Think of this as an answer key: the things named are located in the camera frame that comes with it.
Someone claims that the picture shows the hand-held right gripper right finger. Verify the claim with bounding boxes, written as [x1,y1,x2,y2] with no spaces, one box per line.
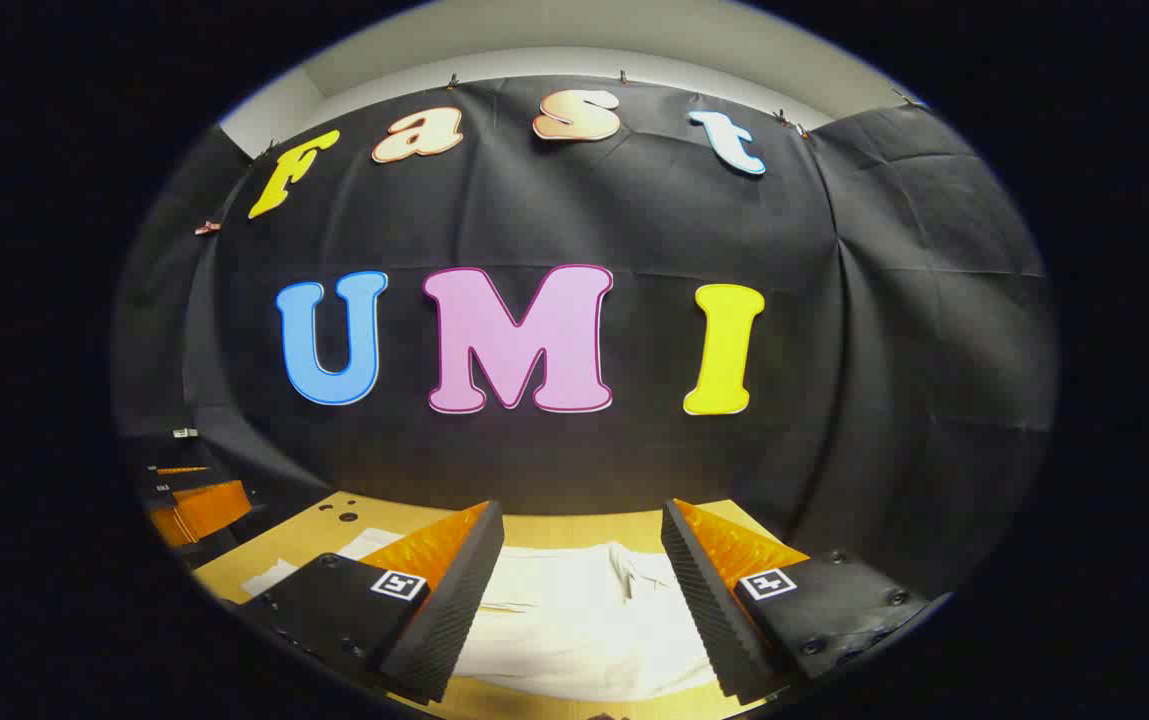
[661,498,933,706]

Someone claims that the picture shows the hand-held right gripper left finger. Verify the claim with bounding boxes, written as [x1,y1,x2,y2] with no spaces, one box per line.
[234,500,506,704]

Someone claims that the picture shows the white jeans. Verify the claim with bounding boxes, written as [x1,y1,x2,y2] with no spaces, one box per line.
[239,527,720,703]

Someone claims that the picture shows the black backdrop cloth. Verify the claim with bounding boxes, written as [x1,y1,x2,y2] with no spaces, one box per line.
[112,75,1060,601]

